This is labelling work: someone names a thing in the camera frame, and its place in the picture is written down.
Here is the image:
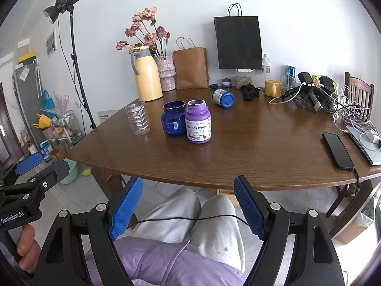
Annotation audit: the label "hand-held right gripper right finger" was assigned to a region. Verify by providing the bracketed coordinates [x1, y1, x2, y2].
[233, 175, 346, 286]

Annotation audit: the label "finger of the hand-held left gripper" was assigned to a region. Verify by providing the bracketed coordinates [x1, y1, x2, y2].
[0, 152, 44, 185]
[0, 159, 70, 204]

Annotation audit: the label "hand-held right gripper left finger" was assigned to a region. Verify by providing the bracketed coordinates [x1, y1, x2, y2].
[31, 176, 143, 286]

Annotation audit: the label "clear plastic bottle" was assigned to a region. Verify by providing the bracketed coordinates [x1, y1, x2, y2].
[125, 101, 151, 136]

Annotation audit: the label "person's left hand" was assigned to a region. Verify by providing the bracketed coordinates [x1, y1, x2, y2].
[16, 224, 41, 272]

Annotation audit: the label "green plastic bucket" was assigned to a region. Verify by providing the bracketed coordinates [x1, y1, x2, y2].
[58, 158, 79, 184]

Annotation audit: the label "pink plastic bucket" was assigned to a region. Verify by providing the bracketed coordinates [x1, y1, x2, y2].
[40, 125, 55, 140]

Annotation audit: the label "person's grey trousers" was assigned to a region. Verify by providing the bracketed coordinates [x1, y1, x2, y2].
[131, 186, 246, 271]

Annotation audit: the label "cluttered storage cart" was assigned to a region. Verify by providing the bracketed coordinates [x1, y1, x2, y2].
[52, 110, 84, 149]

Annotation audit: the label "grey refrigerator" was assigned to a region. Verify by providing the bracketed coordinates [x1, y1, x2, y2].
[12, 52, 40, 155]

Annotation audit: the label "person's purple jacket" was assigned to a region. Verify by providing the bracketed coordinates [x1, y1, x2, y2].
[86, 235, 247, 286]

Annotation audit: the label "black light stand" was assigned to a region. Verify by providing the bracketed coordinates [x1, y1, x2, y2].
[56, 12, 96, 130]

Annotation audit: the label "purple supplement bottle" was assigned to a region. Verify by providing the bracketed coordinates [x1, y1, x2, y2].
[185, 100, 212, 145]

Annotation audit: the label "dark blue plastic jar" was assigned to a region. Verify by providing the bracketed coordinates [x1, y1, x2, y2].
[161, 101, 187, 137]

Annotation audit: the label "large cardboard box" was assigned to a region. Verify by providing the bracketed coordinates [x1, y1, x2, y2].
[335, 211, 367, 245]

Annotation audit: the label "black smartphone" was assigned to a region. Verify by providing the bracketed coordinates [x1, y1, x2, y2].
[322, 132, 355, 171]

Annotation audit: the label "white bottle with blue lid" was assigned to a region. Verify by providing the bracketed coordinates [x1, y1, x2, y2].
[212, 89, 235, 108]

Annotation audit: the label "black gloves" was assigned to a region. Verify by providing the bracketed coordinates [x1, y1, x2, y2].
[241, 83, 261, 101]

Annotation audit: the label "yellow mug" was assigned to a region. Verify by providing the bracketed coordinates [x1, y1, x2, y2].
[264, 79, 283, 97]

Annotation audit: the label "black charging devices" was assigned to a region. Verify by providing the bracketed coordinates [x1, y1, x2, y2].
[281, 71, 337, 114]

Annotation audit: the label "grey laptop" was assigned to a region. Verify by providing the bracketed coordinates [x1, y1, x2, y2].
[345, 125, 381, 166]

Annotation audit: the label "glass jar of grains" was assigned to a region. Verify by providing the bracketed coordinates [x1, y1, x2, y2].
[236, 76, 253, 89]

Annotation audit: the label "yellow thermos jug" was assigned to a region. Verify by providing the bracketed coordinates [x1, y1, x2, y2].
[130, 45, 164, 102]

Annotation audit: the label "clear drinking glass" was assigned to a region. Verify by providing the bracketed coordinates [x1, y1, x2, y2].
[281, 76, 296, 91]

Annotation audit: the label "pink textured vase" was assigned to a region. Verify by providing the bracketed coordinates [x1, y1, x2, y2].
[154, 54, 177, 91]

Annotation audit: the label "clear water bottle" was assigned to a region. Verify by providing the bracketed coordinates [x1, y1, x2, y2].
[261, 54, 272, 88]

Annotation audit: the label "brown paper bag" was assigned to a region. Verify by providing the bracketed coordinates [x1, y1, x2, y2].
[173, 37, 209, 90]

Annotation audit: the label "black studio light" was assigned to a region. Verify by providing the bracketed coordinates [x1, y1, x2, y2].
[43, 0, 83, 24]

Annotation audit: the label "wooden chair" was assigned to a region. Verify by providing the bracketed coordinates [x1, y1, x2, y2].
[344, 71, 375, 123]

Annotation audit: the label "black paper bag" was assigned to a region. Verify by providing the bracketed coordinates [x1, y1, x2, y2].
[214, 3, 263, 70]

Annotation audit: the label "pink artificial flowers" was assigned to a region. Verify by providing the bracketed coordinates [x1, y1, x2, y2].
[116, 6, 171, 58]

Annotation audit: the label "thin black cable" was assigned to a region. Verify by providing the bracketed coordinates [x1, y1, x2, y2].
[126, 214, 247, 231]

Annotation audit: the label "white wall panel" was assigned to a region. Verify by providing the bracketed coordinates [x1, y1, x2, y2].
[46, 28, 57, 56]

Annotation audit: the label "white cable bundle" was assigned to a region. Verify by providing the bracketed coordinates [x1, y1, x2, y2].
[269, 83, 376, 133]

